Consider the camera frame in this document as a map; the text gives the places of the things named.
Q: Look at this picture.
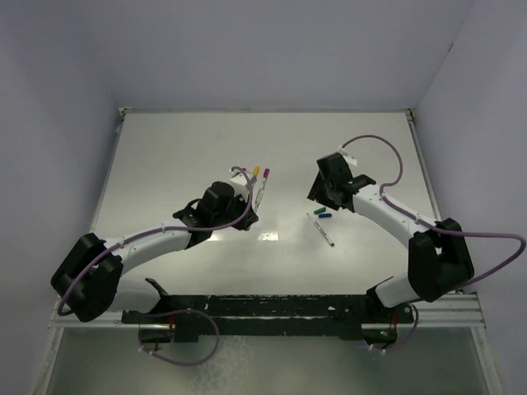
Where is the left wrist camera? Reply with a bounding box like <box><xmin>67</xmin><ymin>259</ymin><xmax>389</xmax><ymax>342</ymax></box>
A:
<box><xmin>228</xmin><ymin>172</ymin><xmax>257</xmax><ymax>200</ymax></box>

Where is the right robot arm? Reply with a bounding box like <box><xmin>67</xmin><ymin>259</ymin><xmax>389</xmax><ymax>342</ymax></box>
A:
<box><xmin>308</xmin><ymin>152</ymin><xmax>474</xmax><ymax>322</ymax></box>

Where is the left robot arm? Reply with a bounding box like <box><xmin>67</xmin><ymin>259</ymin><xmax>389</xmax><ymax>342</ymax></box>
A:
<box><xmin>50</xmin><ymin>180</ymin><xmax>259</xmax><ymax>323</ymax></box>

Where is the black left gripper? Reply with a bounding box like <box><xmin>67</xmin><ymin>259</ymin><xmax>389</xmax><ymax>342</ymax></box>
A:
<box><xmin>212</xmin><ymin>189</ymin><xmax>257</xmax><ymax>231</ymax></box>

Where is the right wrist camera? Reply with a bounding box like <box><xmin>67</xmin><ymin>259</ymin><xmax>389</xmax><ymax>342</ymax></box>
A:
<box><xmin>337</xmin><ymin>146</ymin><xmax>357</xmax><ymax>167</ymax></box>

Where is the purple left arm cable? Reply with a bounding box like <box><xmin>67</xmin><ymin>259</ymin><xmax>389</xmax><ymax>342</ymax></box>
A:
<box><xmin>56</xmin><ymin>165</ymin><xmax>256</xmax><ymax>365</ymax></box>

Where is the white pen blue end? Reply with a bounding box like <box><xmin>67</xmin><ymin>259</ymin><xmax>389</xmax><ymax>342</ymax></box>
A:
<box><xmin>306</xmin><ymin>213</ymin><xmax>335</xmax><ymax>247</ymax></box>

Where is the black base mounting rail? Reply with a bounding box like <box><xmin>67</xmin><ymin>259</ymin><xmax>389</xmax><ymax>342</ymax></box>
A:
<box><xmin>121</xmin><ymin>295</ymin><xmax>414</xmax><ymax>343</ymax></box>

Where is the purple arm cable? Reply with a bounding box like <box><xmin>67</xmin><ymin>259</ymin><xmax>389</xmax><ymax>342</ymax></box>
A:
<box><xmin>341</xmin><ymin>134</ymin><xmax>527</xmax><ymax>357</ymax></box>
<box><xmin>56</xmin><ymin>165</ymin><xmax>256</xmax><ymax>365</ymax></box>

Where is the white pen purple end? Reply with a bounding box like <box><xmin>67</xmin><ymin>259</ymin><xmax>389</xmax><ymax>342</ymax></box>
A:
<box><xmin>254</xmin><ymin>174</ymin><xmax>268</xmax><ymax>211</ymax></box>

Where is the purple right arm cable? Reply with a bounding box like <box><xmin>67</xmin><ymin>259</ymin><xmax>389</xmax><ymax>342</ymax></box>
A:
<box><xmin>341</xmin><ymin>134</ymin><xmax>527</xmax><ymax>357</ymax></box>

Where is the aluminium extrusion rail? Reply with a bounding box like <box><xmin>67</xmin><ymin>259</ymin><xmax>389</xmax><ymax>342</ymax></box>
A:
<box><xmin>413</xmin><ymin>294</ymin><xmax>485</xmax><ymax>328</ymax></box>

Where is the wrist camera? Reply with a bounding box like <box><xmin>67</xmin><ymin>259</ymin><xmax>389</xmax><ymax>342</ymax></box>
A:
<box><xmin>228</xmin><ymin>172</ymin><xmax>257</xmax><ymax>200</ymax></box>
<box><xmin>337</xmin><ymin>146</ymin><xmax>357</xmax><ymax>167</ymax></box>

